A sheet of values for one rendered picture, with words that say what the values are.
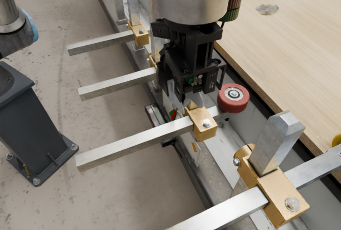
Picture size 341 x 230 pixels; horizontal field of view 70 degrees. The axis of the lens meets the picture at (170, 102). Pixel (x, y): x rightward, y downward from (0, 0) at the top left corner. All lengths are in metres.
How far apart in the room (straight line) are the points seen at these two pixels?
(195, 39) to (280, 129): 0.17
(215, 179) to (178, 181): 0.77
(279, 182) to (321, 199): 0.29
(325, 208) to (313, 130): 0.21
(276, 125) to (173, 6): 0.21
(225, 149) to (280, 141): 0.53
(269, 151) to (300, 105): 0.31
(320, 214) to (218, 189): 0.26
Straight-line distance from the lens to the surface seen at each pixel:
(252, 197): 0.45
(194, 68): 0.33
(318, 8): 1.15
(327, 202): 0.74
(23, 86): 1.26
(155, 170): 1.52
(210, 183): 0.73
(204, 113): 0.64
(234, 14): 0.50
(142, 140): 0.60
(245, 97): 0.65
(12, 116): 1.31
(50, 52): 2.51
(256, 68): 0.75
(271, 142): 0.39
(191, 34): 0.31
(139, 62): 1.05
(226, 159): 0.86
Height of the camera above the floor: 1.36
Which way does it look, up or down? 49 degrees down
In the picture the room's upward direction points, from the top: straight up
